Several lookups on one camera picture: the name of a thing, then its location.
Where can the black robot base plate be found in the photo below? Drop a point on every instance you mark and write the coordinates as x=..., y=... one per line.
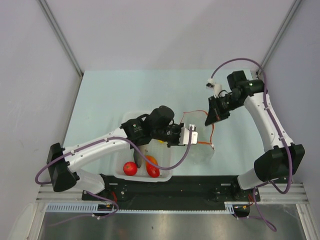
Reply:
x=180, y=193

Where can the clear zip top bag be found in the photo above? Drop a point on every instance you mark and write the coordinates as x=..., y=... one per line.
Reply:
x=204, y=150

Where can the aluminium frame rail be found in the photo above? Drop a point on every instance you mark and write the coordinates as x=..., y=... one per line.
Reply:
x=53, y=23

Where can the white slotted cable duct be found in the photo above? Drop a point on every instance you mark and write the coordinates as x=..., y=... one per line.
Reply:
x=72, y=207

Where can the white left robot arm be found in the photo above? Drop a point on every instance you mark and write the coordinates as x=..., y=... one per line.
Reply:
x=65, y=164

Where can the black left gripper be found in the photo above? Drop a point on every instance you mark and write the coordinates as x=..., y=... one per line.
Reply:
x=175, y=143

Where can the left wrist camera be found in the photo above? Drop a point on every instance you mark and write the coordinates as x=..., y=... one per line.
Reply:
x=188, y=135

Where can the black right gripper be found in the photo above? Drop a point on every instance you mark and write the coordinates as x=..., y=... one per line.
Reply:
x=215, y=113

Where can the red orange toy mango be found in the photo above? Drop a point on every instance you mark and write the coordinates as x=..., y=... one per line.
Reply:
x=152, y=171

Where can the white perforated plastic basket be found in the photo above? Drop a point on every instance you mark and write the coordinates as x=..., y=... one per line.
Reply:
x=155, y=149

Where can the grey toy fish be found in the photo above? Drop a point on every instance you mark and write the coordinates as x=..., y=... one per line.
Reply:
x=138, y=159

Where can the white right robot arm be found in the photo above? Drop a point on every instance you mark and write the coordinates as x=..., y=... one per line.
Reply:
x=282, y=156

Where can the red toy apple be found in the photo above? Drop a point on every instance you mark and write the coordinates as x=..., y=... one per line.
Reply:
x=130, y=168

